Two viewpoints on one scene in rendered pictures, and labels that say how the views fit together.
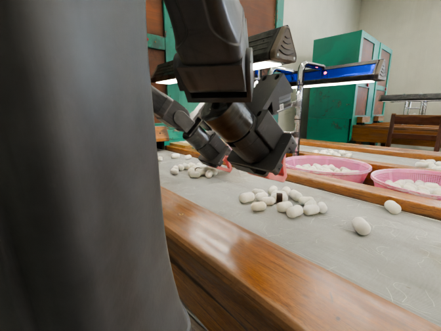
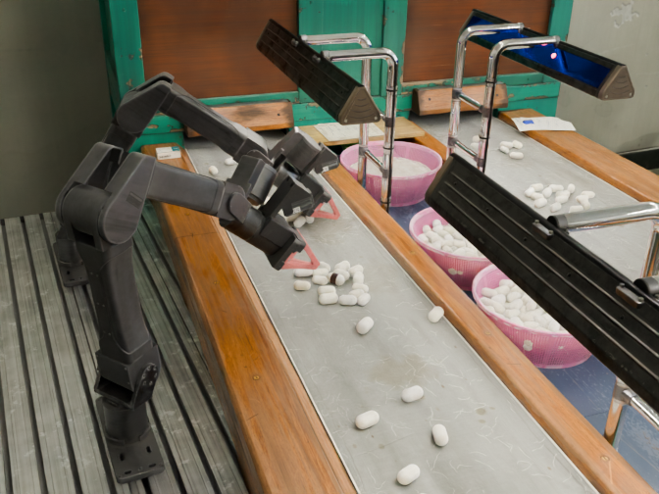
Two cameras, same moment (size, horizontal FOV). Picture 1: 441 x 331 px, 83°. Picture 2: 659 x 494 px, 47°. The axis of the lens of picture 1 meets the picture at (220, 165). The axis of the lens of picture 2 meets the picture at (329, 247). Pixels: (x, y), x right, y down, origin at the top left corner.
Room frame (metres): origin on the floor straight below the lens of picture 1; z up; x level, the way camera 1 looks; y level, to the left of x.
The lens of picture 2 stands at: (-0.69, -0.55, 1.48)
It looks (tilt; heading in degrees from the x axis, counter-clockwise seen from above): 27 degrees down; 20
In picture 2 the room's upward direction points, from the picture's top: 1 degrees clockwise
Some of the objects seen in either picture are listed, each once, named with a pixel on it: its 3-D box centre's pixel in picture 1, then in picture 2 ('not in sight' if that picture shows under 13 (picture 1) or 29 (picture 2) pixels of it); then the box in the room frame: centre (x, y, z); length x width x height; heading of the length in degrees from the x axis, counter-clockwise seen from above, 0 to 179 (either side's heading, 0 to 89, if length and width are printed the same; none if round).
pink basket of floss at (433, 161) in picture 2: not in sight; (389, 174); (1.13, -0.06, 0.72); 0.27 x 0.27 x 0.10
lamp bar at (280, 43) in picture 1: (203, 63); (309, 63); (0.82, 0.05, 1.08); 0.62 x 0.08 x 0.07; 39
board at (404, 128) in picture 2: (205, 142); (361, 130); (1.30, 0.08, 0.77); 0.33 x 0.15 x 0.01; 129
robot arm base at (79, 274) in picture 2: not in sight; (73, 247); (0.49, 0.47, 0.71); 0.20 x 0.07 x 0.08; 44
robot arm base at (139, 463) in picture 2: not in sight; (126, 415); (0.06, 0.05, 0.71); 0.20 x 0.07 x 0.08; 44
